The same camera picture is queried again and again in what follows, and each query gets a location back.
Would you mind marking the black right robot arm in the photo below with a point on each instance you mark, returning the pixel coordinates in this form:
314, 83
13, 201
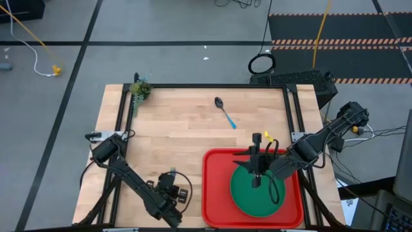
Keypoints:
322, 138

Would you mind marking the red plastic tray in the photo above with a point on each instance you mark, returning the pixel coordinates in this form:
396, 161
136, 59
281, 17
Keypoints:
215, 193

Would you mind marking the artificial green plant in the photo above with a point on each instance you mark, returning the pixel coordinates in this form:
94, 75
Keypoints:
140, 88

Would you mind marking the small grey floor object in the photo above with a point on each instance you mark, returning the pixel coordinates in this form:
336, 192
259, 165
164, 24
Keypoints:
4, 66

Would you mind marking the grey monitor back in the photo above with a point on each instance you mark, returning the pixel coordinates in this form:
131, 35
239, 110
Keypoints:
405, 161

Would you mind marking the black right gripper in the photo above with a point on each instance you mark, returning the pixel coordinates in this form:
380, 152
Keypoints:
260, 161

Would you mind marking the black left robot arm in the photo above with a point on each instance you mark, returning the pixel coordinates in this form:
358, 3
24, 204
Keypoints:
135, 180

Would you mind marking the black aluminium table frame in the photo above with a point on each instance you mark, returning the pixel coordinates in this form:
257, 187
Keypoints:
209, 86

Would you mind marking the silver mounting bracket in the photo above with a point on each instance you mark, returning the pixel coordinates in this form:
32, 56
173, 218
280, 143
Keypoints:
96, 136
296, 136

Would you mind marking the black desk keyboard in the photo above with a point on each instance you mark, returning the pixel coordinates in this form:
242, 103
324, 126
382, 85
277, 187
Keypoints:
399, 220

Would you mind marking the black floor case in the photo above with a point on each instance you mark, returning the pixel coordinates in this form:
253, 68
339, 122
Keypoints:
19, 9

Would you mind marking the green round plate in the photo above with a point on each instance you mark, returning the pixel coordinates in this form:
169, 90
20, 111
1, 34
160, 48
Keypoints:
254, 203

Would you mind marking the black computer tower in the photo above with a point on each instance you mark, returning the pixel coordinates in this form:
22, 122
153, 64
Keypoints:
296, 79

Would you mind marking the black striped floor mat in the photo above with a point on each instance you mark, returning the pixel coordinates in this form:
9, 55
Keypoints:
296, 29

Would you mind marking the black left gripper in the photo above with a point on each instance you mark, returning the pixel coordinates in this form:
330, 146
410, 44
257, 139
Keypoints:
167, 188

